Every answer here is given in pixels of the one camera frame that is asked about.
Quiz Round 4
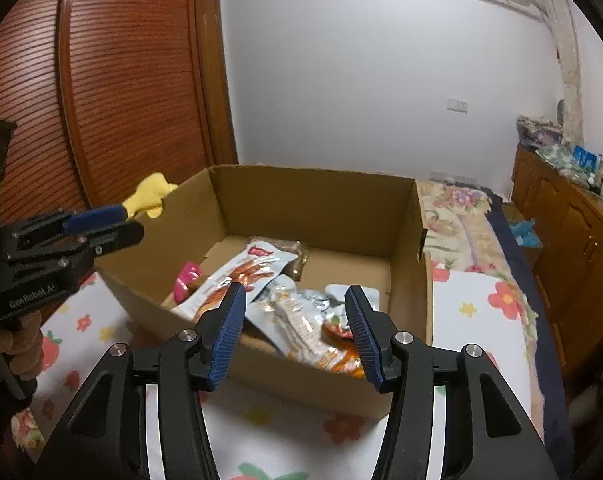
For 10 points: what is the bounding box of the dark blue blanket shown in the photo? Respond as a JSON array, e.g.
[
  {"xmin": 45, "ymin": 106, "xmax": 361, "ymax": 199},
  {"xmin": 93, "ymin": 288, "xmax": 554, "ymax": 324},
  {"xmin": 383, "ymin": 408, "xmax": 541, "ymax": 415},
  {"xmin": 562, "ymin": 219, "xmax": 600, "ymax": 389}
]
[{"xmin": 481, "ymin": 187, "xmax": 575, "ymax": 466}]

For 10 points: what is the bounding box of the green patterned cloth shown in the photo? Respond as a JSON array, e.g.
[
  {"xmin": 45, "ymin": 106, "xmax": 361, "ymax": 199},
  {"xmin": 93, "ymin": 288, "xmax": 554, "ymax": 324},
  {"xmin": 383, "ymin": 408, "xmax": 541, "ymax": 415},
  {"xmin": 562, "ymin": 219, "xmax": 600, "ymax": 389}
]
[{"xmin": 535, "ymin": 144, "xmax": 577, "ymax": 171}]

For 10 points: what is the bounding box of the patterned cream curtain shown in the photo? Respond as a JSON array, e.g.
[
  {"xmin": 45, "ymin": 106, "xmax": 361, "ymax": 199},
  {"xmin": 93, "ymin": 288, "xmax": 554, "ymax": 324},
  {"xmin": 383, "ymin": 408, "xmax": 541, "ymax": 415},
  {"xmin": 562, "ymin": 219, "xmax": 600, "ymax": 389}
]
[{"xmin": 529, "ymin": 0, "xmax": 582, "ymax": 141}]

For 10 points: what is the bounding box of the cardboard box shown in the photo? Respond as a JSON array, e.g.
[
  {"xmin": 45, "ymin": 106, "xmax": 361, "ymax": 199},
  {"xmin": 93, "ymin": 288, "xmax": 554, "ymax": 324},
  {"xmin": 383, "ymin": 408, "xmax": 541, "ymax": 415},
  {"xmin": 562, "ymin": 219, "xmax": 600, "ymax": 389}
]
[{"xmin": 94, "ymin": 164, "xmax": 435, "ymax": 421}]

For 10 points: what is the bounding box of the light blue orange snack pouch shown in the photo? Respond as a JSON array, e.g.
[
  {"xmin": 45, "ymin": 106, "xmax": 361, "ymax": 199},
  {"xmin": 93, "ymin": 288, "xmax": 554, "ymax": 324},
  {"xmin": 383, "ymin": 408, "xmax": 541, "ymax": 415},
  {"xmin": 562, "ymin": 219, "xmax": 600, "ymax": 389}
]
[{"xmin": 244, "ymin": 275, "xmax": 369, "ymax": 378}]

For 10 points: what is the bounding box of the silver snack packet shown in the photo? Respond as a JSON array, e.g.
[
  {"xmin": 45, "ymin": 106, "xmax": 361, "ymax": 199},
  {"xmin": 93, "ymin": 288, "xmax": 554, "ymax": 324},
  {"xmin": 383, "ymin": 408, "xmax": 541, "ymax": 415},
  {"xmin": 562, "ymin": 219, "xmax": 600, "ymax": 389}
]
[{"xmin": 325, "ymin": 284, "xmax": 381, "ymax": 323}]

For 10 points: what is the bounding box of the brown biscuit packet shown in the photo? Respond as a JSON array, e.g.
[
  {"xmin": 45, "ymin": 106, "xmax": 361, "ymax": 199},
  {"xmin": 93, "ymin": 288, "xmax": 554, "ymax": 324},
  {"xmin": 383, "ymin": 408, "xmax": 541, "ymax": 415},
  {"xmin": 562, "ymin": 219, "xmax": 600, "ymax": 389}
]
[{"xmin": 249, "ymin": 236, "xmax": 312, "ymax": 281}]

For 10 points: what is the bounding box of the red white snack pouch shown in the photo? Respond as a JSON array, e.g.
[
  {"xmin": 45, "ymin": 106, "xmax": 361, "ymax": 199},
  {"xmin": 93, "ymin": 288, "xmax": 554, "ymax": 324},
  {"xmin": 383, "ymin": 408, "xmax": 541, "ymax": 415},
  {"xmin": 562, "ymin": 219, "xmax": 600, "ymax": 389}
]
[{"xmin": 174, "ymin": 242, "xmax": 296, "ymax": 320}]

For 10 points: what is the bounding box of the person's left hand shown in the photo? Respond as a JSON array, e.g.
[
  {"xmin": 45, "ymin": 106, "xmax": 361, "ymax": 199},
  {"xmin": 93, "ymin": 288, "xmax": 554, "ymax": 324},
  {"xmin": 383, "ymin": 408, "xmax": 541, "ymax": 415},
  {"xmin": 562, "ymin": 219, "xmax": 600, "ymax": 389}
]
[{"xmin": 0, "ymin": 310, "xmax": 43, "ymax": 396}]

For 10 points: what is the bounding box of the wooden door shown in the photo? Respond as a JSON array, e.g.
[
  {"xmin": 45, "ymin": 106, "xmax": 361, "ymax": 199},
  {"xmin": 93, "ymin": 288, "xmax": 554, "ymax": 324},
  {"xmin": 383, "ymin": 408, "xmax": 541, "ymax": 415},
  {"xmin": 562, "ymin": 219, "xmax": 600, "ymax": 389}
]
[{"xmin": 196, "ymin": 0, "xmax": 240, "ymax": 166}]

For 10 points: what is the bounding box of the wooden sideboard cabinet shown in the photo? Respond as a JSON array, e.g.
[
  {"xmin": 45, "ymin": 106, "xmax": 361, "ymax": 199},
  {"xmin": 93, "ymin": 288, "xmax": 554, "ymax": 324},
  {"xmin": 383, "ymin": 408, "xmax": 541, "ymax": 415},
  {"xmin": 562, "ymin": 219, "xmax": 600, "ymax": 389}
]
[{"xmin": 511, "ymin": 145, "xmax": 603, "ymax": 376}]

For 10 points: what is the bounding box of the blue cloth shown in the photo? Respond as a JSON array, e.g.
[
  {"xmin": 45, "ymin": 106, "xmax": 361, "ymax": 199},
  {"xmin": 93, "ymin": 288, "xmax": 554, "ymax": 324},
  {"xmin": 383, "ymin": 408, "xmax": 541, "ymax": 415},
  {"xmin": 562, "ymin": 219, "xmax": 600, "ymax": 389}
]
[{"xmin": 511, "ymin": 217, "xmax": 543, "ymax": 248}]

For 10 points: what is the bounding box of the floral quilt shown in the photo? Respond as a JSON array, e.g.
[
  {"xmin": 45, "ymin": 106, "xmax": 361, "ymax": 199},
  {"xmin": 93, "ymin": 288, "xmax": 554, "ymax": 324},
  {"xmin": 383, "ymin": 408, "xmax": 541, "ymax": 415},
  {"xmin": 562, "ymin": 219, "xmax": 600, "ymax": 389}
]
[{"xmin": 416, "ymin": 180, "xmax": 539, "ymax": 341}]

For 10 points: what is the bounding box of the pink bread packet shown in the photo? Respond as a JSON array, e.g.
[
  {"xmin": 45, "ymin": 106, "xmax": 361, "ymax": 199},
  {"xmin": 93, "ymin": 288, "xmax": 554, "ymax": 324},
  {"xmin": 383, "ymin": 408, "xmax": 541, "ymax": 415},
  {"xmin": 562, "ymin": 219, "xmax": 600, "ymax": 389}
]
[{"xmin": 173, "ymin": 261, "xmax": 207, "ymax": 306}]

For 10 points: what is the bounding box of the wooden louvred wardrobe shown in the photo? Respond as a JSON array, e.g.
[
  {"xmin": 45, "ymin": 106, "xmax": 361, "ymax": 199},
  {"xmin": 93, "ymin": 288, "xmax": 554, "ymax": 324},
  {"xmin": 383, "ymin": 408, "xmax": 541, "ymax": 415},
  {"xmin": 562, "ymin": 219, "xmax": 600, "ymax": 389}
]
[{"xmin": 0, "ymin": 0, "xmax": 217, "ymax": 241}]

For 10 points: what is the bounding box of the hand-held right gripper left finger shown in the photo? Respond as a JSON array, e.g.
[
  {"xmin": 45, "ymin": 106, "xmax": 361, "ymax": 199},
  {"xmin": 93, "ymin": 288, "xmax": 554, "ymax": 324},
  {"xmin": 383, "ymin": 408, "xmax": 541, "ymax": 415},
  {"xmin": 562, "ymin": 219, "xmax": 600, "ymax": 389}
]
[{"xmin": 34, "ymin": 281, "xmax": 247, "ymax": 480}]

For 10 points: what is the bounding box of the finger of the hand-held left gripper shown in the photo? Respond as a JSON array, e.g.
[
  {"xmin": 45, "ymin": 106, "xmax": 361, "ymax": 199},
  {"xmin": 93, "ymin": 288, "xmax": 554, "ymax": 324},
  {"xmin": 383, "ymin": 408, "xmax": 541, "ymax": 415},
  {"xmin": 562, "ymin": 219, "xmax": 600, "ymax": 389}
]
[
  {"xmin": 9, "ymin": 203, "xmax": 128, "ymax": 244},
  {"xmin": 4, "ymin": 221, "xmax": 146, "ymax": 273}
]

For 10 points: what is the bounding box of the white flower-print bedsheet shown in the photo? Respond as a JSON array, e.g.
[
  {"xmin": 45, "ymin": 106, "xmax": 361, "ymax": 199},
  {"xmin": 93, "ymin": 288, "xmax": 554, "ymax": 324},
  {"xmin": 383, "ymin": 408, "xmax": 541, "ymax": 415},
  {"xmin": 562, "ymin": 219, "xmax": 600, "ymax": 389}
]
[{"xmin": 12, "ymin": 270, "xmax": 532, "ymax": 480}]

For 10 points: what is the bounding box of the blue carton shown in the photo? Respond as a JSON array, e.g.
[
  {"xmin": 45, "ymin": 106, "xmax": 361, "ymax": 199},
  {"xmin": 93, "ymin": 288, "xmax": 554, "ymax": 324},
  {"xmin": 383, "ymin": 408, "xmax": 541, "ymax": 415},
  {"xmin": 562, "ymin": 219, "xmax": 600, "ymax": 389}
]
[{"xmin": 573, "ymin": 146, "xmax": 603, "ymax": 171}]

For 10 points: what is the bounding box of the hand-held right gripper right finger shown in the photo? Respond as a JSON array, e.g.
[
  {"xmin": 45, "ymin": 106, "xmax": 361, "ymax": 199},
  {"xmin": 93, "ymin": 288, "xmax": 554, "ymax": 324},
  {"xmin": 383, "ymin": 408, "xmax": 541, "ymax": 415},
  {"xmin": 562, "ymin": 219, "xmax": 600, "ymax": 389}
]
[{"xmin": 344, "ymin": 284, "xmax": 557, "ymax": 480}]

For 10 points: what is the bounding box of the yellow plush toy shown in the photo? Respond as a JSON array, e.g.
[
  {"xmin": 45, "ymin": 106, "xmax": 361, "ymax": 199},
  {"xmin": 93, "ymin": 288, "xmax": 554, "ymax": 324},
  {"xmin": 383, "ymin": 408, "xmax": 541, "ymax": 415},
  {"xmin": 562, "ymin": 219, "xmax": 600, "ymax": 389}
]
[{"xmin": 122, "ymin": 172, "xmax": 179, "ymax": 221}]

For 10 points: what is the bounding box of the pile of floral bags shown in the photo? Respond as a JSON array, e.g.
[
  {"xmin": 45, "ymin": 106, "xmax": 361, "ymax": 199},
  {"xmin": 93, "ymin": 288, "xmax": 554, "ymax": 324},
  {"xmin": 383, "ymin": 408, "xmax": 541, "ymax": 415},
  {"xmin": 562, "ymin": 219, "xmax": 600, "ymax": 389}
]
[{"xmin": 516, "ymin": 116, "xmax": 565, "ymax": 151}]

